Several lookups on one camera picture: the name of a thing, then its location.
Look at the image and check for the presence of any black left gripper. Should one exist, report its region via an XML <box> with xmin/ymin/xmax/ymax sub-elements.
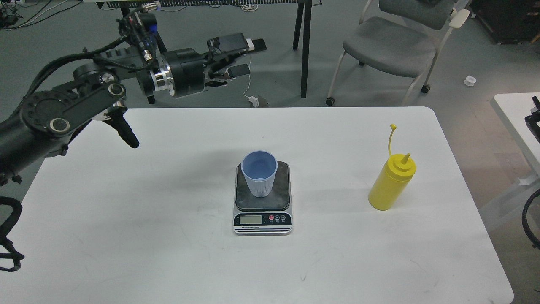
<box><xmin>162</xmin><ymin>33</ymin><xmax>267</xmax><ymax>98</ymax></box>

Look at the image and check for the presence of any blue ribbed plastic cup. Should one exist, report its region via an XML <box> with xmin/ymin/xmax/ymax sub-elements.
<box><xmin>240</xmin><ymin>150</ymin><xmax>278</xmax><ymax>198</ymax></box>

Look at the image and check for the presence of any yellow squeeze bottle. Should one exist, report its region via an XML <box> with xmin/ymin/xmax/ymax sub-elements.
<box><xmin>368</xmin><ymin>124</ymin><xmax>417</xmax><ymax>210</ymax></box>

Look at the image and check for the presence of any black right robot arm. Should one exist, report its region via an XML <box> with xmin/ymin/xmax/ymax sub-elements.
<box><xmin>521</xmin><ymin>96</ymin><xmax>540</xmax><ymax>249</ymax></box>

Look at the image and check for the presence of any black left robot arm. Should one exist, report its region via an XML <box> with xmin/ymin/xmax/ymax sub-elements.
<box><xmin>0</xmin><ymin>1</ymin><xmax>267</xmax><ymax>185</ymax></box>

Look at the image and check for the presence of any digital kitchen scale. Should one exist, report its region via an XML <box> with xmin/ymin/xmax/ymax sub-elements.
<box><xmin>232</xmin><ymin>161</ymin><xmax>293</xmax><ymax>236</ymax></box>

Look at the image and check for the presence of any black leg background table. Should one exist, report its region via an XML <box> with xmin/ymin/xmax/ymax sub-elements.
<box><xmin>96</xmin><ymin>0</ymin><xmax>323</xmax><ymax>104</ymax></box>

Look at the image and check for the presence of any grey office chair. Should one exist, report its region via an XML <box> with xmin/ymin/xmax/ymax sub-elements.
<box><xmin>326</xmin><ymin>0</ymin><xmax>470</xmax><ymax>106</ymax></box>

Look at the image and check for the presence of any white plastic spool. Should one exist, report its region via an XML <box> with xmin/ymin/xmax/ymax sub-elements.
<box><xmin>463</xmin><ymin>76</ymin><xmax>477</xmax><ymax>87</ymax></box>

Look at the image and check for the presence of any black cabinet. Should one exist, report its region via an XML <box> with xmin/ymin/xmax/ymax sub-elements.
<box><xmin>470</xmin><ymin>0</ymin><xmax>540</xmax><ymax>45</ymax></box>

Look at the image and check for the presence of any white side table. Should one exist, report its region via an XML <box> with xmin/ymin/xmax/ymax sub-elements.
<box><xmin>478</xmin><ymin>93</ymin><xmax>540</xmax><ymax>231</ymax></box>

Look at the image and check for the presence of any white charger cable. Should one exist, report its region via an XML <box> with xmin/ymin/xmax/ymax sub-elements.
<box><xmin>243</xmin><ymin>55</ymin><xmax>259</xmax><ymax>105</ymax></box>

